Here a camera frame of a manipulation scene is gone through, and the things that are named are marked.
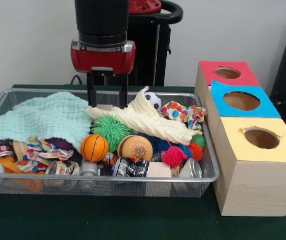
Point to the crushed silver can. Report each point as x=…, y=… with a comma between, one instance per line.
x=194, y=170

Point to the orange toy basketball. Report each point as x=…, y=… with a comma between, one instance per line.
x=94, y=148

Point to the green spiky rubber ball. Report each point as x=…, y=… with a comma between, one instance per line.
x=107, y=128

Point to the colourful polka dot cloth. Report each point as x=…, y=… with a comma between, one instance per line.
x=40, y=152
x=180, y=112

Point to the hamburger toy ball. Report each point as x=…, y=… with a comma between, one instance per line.
x=134, y=148

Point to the shallow mesh bin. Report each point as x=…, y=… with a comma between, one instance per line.
x=107, y=186

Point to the mint green waffle cloth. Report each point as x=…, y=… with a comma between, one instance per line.
x=45, y=117

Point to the wooden box with three holes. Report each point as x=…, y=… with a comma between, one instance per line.
x=255, y=187

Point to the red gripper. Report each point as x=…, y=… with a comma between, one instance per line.
x=102, y=60

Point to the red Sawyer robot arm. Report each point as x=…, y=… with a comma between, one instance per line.
x=101, y=20

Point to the small toy soccer ball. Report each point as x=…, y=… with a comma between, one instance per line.
x=154, y=100

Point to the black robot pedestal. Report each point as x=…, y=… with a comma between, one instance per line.
x=147, y=62

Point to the cream waffle cloth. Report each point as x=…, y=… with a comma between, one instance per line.
x=152, y=122

